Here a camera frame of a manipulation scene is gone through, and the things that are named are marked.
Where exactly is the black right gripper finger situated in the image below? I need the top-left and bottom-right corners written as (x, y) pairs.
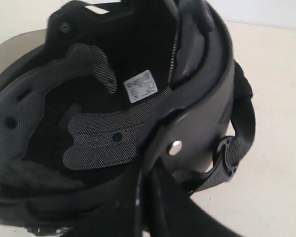
top-left (128, 158), bottom-right (200, 237)

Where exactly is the black helmet with tinted visor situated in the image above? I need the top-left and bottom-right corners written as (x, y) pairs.
top-left (0, 0), bottom-right (256, 237)

